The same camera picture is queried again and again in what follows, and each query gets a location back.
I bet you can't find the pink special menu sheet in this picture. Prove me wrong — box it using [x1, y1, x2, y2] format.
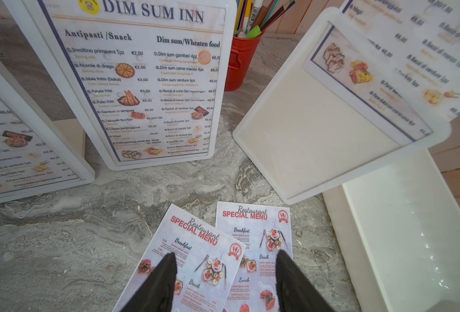
[216, 201, 293, 311]
[114, 204, 246, 311]

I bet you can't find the red pen cup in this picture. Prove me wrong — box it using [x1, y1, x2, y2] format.
[225, 1, 296, 92]

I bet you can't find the dim sum menu sheet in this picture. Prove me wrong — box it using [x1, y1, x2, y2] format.
[36, 0, 227, 161]
[0, 99, 77, 195]
[302, 1, 460, 146]

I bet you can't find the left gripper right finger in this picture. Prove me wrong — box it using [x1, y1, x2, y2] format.
[275, 250, 333, 312]

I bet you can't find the white menu holder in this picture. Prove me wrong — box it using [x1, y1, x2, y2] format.
[0, 62, 95, 204]
[1, 0, 238, 171]
[233, 8, 452, 204]

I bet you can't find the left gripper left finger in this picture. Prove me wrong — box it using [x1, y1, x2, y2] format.
[120, 253, 178, 312]

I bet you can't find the white plastic tray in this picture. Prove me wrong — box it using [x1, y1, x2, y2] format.
[324, 151, 460, 311]

